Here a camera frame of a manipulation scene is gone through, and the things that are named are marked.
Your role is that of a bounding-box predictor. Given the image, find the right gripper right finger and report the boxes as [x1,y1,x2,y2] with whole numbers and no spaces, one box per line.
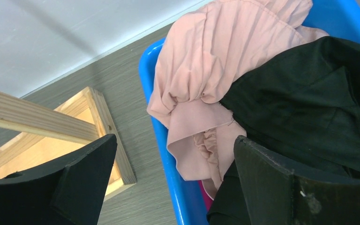
[234,135,360,225]

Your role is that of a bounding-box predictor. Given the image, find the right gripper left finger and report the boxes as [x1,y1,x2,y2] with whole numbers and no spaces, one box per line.
[0,134,117,225]

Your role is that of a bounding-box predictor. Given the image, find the black garment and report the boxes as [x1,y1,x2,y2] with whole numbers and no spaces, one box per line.
[207,37,360,225]

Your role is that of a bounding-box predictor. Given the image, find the pink pleated garment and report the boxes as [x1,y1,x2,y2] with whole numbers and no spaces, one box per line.
[147,0,326,198]

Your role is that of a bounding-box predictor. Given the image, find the magenta dress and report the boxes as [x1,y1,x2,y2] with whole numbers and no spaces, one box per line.
[198,180,213,211]

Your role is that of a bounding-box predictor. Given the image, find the wooden clothes rack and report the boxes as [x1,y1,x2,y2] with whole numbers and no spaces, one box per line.
[0,85,137,202]

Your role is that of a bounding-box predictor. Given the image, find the blue plastic bin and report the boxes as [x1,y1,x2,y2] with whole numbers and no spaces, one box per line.
[139,0,360,225]

